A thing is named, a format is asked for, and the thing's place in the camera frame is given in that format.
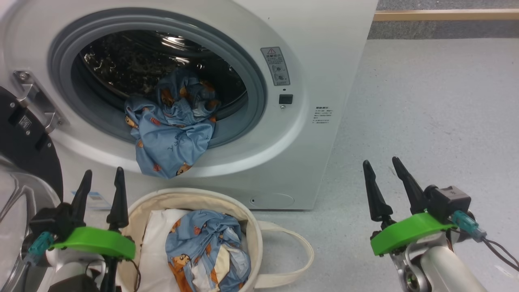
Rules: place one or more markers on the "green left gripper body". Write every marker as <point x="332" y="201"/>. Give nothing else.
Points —
<point x="97" y="241"/>

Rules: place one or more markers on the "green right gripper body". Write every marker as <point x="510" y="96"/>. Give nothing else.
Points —
<point x="409" y="231"/>

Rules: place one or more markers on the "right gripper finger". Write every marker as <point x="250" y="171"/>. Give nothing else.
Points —
<point x="377" y="202"/>
<point x="413" y="192"/>

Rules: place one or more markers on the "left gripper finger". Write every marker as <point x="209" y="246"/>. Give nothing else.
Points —
<point x="82" y="198"/>
<point x="119" y="207"/>

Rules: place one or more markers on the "black round glass washer door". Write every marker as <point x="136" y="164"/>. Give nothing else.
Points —
<point x="24" y="154"/>

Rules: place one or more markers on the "blue bear-print pajama garment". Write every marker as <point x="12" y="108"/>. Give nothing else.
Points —
<point x="202" y="239"/>
<point x="174" y="138"/>

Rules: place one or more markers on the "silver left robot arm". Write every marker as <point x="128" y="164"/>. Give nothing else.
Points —
<point x="69" y="267"/>

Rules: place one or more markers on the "metal door hinge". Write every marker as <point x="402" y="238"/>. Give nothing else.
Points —
<point x="36" y="99"/>

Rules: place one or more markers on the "cream canvas laundry basket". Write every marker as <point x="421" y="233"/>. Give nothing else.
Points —
<point x="255" y="243"/>

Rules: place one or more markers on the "white front-load washing machine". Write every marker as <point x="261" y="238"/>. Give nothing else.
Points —
<point x="316" y="61"/>

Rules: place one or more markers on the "grey rubber door gasket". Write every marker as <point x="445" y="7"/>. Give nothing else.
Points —
<point x="243" y="61"/>

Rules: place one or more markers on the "blue energy label sticker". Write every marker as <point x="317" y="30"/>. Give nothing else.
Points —
<point x="97" y="199"/>

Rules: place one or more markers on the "white pillow filler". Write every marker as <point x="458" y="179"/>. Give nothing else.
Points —
<point x="154" y="251"/>

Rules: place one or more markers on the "oval filter cover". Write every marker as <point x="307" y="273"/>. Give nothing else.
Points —
<point x="271" y="200"/>

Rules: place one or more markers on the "steel washer drum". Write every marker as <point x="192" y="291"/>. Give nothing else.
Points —
<point x="121" y="61"/>

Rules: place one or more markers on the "grey warning sticker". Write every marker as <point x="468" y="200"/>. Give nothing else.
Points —
<point x="275" y="65"/>

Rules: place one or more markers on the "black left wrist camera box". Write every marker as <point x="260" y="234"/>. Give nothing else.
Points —
<point x="52" y="221"/>

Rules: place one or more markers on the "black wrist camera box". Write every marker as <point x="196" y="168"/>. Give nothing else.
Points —
<point x="450" y="200"/>
<point x="52" y="221"/>

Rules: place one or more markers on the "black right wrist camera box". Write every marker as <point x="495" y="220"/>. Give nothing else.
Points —
<point x="450" y="200"/>

